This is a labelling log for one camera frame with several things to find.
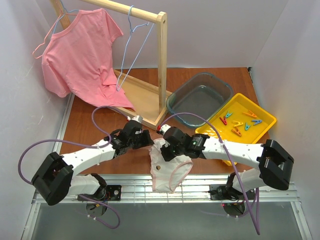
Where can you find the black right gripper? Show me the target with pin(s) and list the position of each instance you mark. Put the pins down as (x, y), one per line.
(166, 153)

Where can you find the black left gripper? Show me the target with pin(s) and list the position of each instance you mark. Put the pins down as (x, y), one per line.
(145, 138)

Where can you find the white pink-trimmed underwear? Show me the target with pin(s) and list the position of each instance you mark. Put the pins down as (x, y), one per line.
(167, 175)

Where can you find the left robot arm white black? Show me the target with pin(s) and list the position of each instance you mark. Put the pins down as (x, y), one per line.
(60, 175)

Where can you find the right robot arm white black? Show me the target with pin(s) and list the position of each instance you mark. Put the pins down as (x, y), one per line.
(270, 164)

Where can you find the wooden clothes rack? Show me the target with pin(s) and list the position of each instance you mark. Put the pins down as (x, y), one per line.
(149, 100)

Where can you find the red clothespin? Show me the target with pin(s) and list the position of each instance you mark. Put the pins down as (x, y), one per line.
(224, 120)

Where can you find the teal transparent plastic tub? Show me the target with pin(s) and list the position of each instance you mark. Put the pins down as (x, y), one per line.
(203, 95)

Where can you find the orange clothespin near front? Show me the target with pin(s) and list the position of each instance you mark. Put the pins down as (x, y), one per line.
(236, 131)

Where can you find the orange clothespin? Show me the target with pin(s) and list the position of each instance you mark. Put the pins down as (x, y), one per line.
(250, 114)
(236, 131)

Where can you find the yellow clothespin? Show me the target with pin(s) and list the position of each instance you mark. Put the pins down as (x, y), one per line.
(237, 123)

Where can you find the yellow plastic tray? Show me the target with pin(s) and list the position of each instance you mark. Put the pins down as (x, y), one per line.
(237, 105)

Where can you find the green clothespin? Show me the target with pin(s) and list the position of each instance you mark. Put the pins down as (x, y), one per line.
(247, 126)

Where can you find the blue clothespin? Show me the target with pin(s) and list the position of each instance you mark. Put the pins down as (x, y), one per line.
(256, 121)

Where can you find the pink t-shirt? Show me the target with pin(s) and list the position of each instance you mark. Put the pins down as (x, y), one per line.
(79, 60)

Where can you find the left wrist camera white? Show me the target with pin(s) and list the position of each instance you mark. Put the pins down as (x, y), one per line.
(136, 118)

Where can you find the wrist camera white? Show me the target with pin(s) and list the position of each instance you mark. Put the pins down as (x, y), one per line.
(136, 118)
(162, 129)

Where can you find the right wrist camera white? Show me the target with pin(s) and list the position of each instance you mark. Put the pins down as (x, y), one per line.
(162, 129)

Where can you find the aluminium mounting rail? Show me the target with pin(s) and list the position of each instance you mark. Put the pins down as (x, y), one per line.
(137, 189)

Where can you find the pink wire hanger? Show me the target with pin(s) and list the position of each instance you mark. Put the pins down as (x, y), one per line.
(63, 13)

